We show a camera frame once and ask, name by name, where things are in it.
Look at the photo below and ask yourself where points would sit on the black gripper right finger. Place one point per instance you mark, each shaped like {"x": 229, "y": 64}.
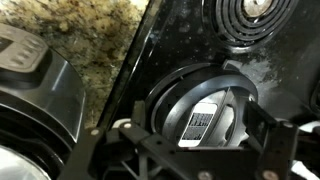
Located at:
{"x": 259, "y": 125}

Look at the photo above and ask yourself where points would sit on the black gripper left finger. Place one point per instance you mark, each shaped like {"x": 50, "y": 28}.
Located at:
{"x": 138, "y": 113}

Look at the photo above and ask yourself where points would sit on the black pressure cooker lid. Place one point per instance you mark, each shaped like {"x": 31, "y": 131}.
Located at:
{"x": 201, "y": 105}

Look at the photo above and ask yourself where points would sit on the black electric stove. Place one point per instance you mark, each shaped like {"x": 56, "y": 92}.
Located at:
{"x": 277, "y": 43}

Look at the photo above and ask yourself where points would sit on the stainless steel pressure cooker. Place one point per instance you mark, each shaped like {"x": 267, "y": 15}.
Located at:
{"x": 42, "y": 104}

